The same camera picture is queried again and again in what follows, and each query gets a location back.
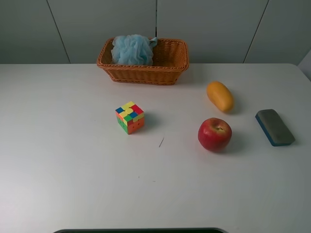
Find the yellow orange mango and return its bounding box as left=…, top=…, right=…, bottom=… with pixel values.
left=207, top=81, right=234, bottom=113

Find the blue grey board eraser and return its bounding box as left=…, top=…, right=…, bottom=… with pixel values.
left=255, top=109, right=295, bottom=147

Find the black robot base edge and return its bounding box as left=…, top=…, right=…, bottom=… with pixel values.
left=54, top=228, right=226, bottom=233

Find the light blue bath loofah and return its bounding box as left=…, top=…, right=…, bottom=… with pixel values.
left=111, top=34, right=157, bottom=66

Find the red apple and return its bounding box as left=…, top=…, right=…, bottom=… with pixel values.
left=198, top=117, right=232, bottom=152

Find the multicoloured puzzle cube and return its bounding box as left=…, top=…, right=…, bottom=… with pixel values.
left=115, top=101, right=145, bottom=134

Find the brown wicker basket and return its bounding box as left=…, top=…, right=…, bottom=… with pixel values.
left=97, top=38, right=190, bottom=85

